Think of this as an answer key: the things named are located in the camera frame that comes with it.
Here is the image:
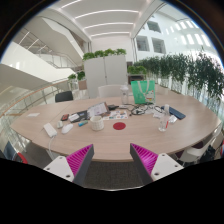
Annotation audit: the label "dark planter with green plants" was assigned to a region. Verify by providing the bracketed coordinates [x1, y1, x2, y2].
[127, 64, 148, 84]

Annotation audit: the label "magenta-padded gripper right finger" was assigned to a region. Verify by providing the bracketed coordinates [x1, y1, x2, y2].
[129, 143, 185, 186]

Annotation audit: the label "black notebook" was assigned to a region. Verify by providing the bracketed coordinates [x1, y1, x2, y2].
[68, 110, 89, 124]

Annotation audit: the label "small white box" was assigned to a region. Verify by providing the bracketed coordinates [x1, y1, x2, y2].
[68, 113, 80, 122]

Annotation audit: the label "green tote bag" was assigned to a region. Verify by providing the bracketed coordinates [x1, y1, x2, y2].
[130, 79, 157, 105]

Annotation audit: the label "row of green potted plants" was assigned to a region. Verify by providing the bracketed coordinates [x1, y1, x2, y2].
[133, 49, 224, 104]

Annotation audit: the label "clear plastic water bottle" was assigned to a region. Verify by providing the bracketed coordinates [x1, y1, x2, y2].
[158, 103, 171, 133]

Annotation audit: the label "red and black chair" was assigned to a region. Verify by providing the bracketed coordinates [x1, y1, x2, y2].
[3, 139, 29, 165]

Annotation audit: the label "brown planter with green plants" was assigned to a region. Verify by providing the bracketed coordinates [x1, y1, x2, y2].
[67, 70, 88, 92]

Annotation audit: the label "ceiling strip lights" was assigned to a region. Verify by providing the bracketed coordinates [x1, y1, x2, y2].
[59, 0, 141, 38]

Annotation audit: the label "clear plastic packet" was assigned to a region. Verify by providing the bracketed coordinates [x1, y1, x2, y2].
[168, 114, 178, 125]

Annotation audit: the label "white plastic chair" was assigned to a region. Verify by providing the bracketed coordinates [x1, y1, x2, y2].
[179, 126, 224, 164]

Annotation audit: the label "colourful sticker sheet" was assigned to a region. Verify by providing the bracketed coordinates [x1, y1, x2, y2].
[102, 110, 129, 121]

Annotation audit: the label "white cabinet topped with plants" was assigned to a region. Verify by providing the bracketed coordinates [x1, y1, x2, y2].
[82, 48, 129, 98]

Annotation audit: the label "white ribbed cup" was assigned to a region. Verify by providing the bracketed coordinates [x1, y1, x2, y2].
[89, 115, 105, 132]

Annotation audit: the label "tangled black cables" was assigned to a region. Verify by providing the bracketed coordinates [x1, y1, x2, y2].
[128, 103, 164, 116]

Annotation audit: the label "dark blue keyboard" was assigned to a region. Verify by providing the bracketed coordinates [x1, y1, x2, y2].
[161, 105, 187, 121]

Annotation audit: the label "open paper booklet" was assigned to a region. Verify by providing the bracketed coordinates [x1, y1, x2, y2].
[85, 101, 110, 120]

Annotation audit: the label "white computer mouse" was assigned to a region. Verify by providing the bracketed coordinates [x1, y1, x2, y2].
[60, 123, 74, 135]

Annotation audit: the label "flat round red coaster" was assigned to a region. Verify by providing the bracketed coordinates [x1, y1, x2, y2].
[112, 121, 127, 131]

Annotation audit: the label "white power strip cable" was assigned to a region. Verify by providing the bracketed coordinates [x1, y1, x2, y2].
[48, 135, 56, 158]

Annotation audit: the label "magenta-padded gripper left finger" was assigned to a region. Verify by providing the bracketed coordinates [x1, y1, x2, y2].
[43, 143, 95, 187]

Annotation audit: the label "white power strip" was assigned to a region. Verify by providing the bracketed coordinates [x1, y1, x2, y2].
[42, 122, 59, 138]

